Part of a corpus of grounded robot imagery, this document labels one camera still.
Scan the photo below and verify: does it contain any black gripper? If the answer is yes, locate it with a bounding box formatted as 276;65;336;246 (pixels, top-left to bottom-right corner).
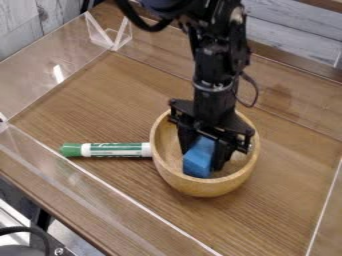
169;81;256;171

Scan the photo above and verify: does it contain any blue rectangular block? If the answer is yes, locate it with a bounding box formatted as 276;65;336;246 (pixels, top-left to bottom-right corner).
182;136;215;178

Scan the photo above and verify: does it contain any black metal base bracket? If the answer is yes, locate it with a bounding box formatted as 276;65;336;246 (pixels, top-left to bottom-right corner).
41;234;77;256

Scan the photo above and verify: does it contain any black cable lower left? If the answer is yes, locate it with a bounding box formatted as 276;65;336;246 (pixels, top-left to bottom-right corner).
0;225;48;256

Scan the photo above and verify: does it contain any brown wooden bowl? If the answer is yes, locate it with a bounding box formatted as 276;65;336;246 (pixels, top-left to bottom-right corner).
149;110;260;198

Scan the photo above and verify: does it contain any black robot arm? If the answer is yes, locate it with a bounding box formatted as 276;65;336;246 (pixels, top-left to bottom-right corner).
113;0;255;172

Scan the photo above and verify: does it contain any clear acrylic corner bracket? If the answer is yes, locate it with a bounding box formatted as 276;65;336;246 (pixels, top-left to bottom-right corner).
84;12;132;52

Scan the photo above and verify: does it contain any green and white marker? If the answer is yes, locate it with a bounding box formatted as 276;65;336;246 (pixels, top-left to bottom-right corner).
60;142;152;157

